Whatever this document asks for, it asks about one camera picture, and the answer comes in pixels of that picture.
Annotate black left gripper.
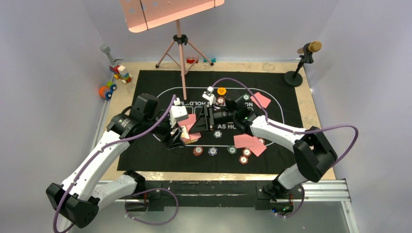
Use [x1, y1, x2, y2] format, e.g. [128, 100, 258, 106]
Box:
[143, 111, 185, 148]

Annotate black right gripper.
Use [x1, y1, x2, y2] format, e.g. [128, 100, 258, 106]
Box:
[190, 103, 237, 135]

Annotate card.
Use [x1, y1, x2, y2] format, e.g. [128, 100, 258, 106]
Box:
[249, 141, 267, 157]
[233, 134, 261, 148]
[250, 92, 271, 109]
[178, 114, 196, 127]

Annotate lone blue chip mid-table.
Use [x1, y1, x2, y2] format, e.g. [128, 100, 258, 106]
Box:
[213, 131, 222, 138]

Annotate red poker chip stack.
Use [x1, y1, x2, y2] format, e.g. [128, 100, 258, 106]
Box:
[193, 146, 204, 156]

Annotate blue poker chip stack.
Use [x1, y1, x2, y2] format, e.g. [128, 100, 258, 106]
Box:
[208, 147, 218, 156]

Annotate yellow big blind button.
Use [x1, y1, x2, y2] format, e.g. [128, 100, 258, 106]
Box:
[217, 87, 227, 96]

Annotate green chips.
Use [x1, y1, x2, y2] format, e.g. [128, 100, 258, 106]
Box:
[242, 94, 250, 101]

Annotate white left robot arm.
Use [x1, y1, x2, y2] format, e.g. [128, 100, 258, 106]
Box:
[46, 94, 189, 233]

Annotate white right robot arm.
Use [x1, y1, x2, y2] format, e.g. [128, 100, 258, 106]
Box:
[189, 87, 337, 198]

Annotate red playing card box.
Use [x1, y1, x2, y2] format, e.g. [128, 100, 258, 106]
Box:
[180, 126, 201, 145]

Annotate black poker table mat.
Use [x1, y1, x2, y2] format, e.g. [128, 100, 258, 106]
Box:
[117, 69, 314, 176]

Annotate green poker chip stack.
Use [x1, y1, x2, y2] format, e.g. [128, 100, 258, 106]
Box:
[227, 145, 237, 154]

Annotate small teal toy block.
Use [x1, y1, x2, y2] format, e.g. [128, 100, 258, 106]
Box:
[203, 58, 216, 66]

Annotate small red toy block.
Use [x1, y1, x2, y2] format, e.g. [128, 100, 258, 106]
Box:
[186, 57, 199, 64]

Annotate orange blue toy wheel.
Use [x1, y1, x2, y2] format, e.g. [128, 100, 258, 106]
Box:
[99, 81, 117, 100]

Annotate colourful toy block train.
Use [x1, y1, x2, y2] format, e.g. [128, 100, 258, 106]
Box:
[109, 65, 133, 84]

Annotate gold microphone on stand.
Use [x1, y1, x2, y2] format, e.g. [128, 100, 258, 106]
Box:
[283, 41, 323, 87]

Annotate grey toy block tower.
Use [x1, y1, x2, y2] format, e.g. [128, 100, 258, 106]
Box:
[100, 44, 116, 66]

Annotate pink music stand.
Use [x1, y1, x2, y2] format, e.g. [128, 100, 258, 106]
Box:
[120, 0, 225, 100]

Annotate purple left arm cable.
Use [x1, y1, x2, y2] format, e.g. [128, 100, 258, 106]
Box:
[52, 94, 180, 233]

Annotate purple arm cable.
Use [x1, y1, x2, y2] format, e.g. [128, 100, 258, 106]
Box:
[211, 77, 360, 218]
[52, 94, 180, 233]

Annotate aluminium mounting rail frame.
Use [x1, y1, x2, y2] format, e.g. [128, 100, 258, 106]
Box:
[59, 179, 360, 233]

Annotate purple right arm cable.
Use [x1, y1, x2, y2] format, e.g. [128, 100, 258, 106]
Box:
[211, 77, 360, 218]

